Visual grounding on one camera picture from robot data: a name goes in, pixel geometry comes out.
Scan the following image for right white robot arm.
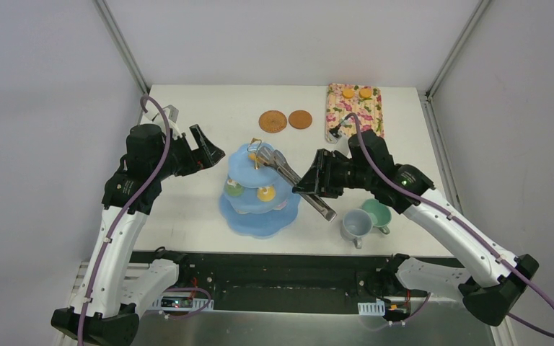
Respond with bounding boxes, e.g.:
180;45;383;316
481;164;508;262
292;130;539;327

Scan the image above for purple cable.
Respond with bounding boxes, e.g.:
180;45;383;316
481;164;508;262
76;95;172;346
330;112;554;340

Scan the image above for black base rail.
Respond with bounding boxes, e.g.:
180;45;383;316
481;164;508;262
130;249;407;314

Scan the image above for green cupcake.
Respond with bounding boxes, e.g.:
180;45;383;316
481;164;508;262
224;179;245;197

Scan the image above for green ceramic cup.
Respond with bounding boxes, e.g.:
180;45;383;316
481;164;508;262
361;199;392;235

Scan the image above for smooth wooden coaster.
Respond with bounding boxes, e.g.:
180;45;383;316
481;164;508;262
288;110;312;130

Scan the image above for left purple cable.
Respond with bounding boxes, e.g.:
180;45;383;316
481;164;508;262
76;95;172;346

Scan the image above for floral serving tray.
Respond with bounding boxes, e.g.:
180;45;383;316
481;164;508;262
325;83;384;144

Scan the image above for orange round biscuit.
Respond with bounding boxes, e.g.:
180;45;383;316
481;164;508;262
341;89;356;99
359;87;373;99

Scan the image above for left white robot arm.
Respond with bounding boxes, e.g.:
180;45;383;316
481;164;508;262
50;105;225;345

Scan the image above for yellow frosted donut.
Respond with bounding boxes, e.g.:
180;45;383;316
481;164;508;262
257;186;276;203

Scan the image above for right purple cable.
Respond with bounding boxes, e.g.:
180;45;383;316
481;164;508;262
330;112;554;340

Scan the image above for metal serving tongs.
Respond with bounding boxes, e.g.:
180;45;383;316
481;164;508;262
255;146;337;222

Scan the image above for grey-blue ceramic mug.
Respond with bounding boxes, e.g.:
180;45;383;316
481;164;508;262
340;209;374;249

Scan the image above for blue three-tier cake stand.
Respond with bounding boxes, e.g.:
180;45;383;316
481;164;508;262
219;138;301;239

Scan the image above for woven rattan coaster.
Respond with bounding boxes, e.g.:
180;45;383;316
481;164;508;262
258;110;288;133

